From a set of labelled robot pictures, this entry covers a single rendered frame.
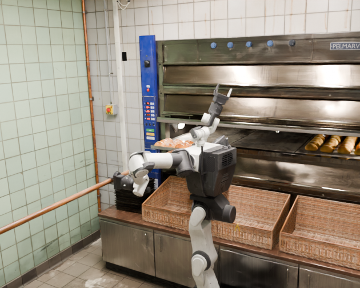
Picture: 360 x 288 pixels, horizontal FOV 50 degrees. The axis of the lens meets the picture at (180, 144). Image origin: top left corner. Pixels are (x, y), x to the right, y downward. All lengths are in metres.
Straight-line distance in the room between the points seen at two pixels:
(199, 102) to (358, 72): 1.29
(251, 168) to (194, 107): 0.73
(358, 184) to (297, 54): 1.08
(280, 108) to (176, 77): 0.96
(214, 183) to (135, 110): 1.65
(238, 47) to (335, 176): 1.27
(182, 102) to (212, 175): 1.30
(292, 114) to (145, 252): 1.70
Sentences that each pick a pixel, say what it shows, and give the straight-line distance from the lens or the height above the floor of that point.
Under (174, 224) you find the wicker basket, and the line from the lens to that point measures 3.28.
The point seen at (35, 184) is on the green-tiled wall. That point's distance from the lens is 3.77.
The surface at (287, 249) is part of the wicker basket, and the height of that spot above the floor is 0.61.
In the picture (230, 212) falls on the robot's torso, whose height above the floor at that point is 1.01.
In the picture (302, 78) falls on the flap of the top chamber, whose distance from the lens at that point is 3.11.
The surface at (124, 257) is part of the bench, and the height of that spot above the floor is 0.20.
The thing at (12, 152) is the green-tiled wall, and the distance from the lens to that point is 3.57.
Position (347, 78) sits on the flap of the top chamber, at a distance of 3.06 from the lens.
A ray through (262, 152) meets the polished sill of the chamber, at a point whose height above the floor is 1.17.
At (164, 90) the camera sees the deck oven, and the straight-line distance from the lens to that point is 3.61.
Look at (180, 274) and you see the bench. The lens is 3.41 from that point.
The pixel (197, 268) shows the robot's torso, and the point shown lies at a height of 0.59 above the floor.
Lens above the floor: 2.00
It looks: 13 degrees down
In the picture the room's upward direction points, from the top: 2 degrees counter-clockwise
